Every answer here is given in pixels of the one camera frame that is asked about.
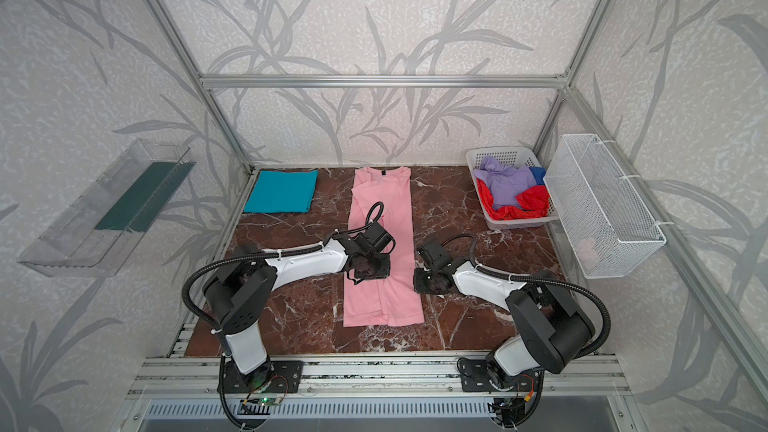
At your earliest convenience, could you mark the aluminium mounting rail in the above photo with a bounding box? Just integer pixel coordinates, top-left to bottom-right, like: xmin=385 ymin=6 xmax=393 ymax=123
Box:
xmin=126 ymin=351 xmax=631 ymax=399

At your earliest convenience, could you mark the pink t-shirt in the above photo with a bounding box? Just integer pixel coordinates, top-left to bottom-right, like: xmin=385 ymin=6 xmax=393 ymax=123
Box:
xmin=343 ymin=167 xmax=424 ymax=327

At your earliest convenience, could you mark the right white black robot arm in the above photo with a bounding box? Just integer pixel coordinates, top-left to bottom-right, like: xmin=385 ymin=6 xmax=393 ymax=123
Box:
xmin=413 ymin=239 xmax=610 ymax=390

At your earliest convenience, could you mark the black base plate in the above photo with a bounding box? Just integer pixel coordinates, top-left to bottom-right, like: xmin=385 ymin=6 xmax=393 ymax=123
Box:
xmin=457 ymin=357 xmax=542 ymax=393
xmin=217 ymin=359 xmax=304 ymax=394

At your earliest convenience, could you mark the clear plastic wall shelf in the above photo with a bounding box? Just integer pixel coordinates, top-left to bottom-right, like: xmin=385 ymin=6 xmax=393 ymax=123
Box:
xmin=18 ymin=139 xmax=196 ymax=278

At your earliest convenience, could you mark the aluminium frame profile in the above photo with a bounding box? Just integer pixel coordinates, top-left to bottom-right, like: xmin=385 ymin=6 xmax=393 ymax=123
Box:
xmin=143 ymin=0 xmax=767 ymax=399

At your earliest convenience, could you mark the green circuit board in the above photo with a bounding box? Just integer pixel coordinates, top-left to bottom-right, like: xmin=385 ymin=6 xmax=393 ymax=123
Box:
xmin=241 ymin=395 xmax=285 ymax=414

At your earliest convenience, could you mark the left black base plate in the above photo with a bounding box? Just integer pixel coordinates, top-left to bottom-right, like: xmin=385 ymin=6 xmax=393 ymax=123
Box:
xmin=217 ymin=359 xmax=304 ymax=394

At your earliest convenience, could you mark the green mat in shelf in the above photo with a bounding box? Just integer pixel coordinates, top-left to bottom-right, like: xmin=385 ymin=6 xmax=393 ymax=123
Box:
xmin=95 ymin=161 xmax=196 ymax=233

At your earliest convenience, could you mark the folded teal t-shirt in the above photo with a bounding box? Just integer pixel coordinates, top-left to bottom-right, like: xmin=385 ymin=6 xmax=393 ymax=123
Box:
xmin=243 ymin=171 xmax=318 ymax=214

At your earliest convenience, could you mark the blue t-shirt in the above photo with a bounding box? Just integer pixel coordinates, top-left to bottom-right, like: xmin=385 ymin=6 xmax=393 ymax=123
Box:
xmin=529 ymin=167 xmax=547 ymax=186

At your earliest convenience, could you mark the right black corrugated cable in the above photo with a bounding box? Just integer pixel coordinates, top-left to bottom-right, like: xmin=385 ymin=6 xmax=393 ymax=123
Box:
xmin=437 ymin=232 xmax=613 ymax=427

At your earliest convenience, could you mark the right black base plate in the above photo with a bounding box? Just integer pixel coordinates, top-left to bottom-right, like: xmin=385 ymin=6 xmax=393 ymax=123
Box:
xmin=457 ymin=357 xmax=542 ymax=393

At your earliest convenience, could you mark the white wire mesh basket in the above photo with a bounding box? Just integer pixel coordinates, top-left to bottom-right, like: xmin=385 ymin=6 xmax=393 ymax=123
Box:
xmin=544 ymin=134 xmax=667 ymax=279

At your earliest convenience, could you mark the purple t-shirt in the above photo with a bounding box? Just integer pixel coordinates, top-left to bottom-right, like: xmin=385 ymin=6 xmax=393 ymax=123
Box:
xmin=473 ymin=156 xmax=537 ymax=210

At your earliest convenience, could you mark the red t-shirt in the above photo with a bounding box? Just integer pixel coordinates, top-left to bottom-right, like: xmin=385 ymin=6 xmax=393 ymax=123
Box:
xmin=475 ymin=179 xmax=550 ymax=221

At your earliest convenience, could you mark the black corrugated cable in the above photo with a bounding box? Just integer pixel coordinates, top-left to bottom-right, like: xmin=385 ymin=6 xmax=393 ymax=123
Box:
xmin=437 ymin=232 xmax=613 ymax=427
xmin=181 ymin=200 xmax=386 ymax=430

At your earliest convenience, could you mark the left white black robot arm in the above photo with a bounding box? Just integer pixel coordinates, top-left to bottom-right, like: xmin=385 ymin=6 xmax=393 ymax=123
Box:
xmin=198 ymin=222 xmax=397 ymax=379

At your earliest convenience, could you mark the left black corrugated cable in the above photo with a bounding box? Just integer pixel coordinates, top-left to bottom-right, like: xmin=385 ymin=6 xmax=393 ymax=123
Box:
xmin=181 ymin=200 xmax=386 ymax=430

